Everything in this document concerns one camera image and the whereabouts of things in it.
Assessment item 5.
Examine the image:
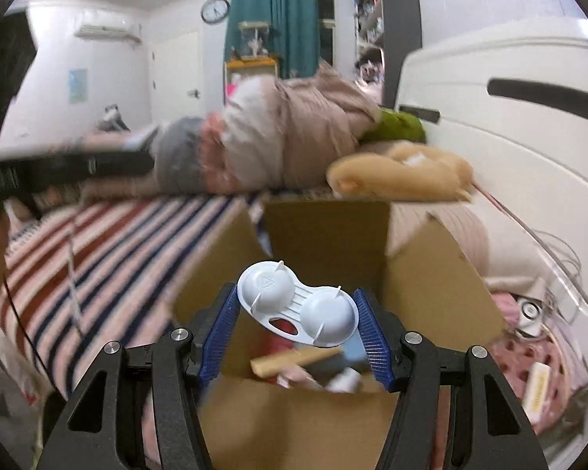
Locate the white door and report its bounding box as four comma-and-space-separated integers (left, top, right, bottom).
149, 32, 205, 122

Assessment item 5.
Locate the white bed headboard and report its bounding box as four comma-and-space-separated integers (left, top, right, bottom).
396, 17, 588, 304

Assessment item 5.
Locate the white contact lens case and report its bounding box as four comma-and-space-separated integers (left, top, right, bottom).
237, 261, 359, 348

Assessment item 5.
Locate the round wall clock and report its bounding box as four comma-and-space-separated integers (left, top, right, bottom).
200, 0, 230, 25

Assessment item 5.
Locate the white air conditioner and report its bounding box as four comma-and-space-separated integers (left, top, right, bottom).
74, 22, 142, 43

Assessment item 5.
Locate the pink perforated basket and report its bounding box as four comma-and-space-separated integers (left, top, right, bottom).
488, 334, 572, 434

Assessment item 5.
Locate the teal curtain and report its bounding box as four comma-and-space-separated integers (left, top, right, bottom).
224, 0, 321, 79

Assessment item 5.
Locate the striped plush blanket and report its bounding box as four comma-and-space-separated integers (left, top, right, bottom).
0, 194, 263, 403

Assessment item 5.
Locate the tan plush toy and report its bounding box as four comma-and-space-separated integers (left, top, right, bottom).
326, 141, 474, 202

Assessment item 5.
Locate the pink knitted pillow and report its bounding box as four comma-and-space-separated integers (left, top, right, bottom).
386, 199, 545, 295

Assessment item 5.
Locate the rolled patchwork quilt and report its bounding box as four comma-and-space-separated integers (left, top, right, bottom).
83, 64, 381, 199

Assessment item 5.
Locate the cardboard box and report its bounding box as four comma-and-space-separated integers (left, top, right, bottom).
175, 199, 503, 469

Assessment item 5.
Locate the green plush toy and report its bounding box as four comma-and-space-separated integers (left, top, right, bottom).
360, 109, 427, 145

